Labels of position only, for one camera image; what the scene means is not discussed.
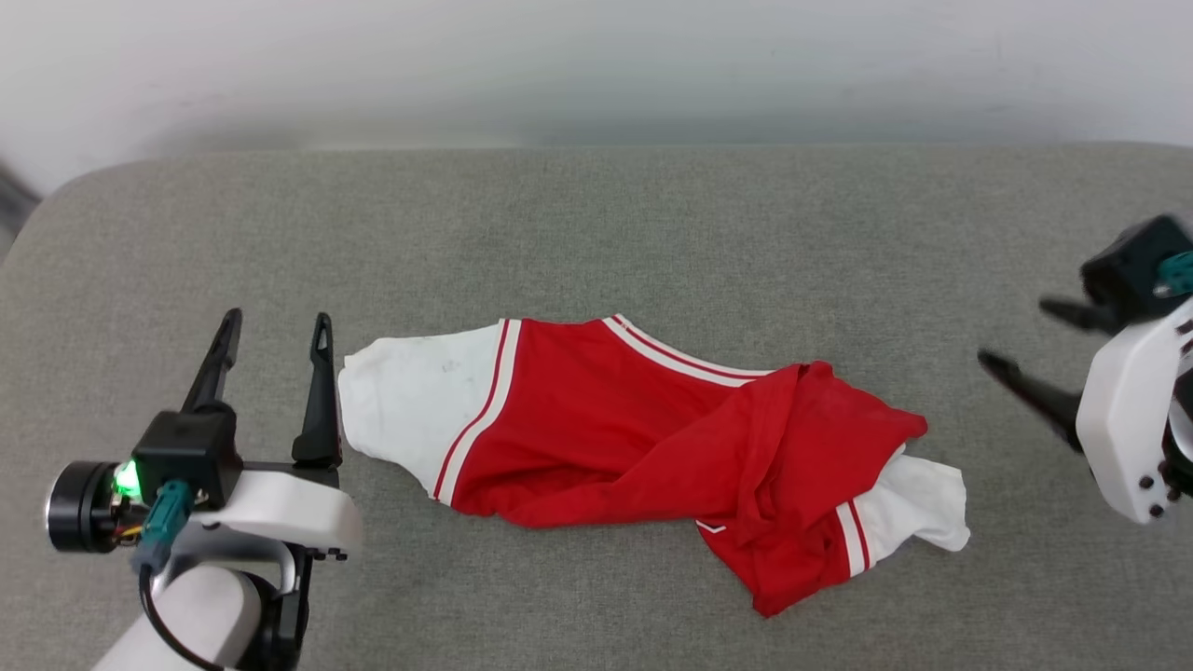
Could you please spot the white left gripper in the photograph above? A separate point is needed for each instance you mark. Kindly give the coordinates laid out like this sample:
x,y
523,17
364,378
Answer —
x,y
289,508

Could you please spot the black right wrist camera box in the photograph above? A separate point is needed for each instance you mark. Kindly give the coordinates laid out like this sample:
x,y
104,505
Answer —
x,y
1128,266

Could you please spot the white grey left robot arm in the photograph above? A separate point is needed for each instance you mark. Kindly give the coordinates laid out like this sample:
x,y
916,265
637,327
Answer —
x,y
200,615

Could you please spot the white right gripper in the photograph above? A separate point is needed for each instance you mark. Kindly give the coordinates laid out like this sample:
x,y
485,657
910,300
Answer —
x,y
1132,419

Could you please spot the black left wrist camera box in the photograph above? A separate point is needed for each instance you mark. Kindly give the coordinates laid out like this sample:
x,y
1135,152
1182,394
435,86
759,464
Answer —
x,y
186,452

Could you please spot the red and white garment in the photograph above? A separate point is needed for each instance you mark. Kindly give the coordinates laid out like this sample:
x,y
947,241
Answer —
x,y
596,429

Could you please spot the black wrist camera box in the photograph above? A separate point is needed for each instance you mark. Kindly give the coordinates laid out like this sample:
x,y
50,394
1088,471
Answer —
x,y
1128,266
186,452

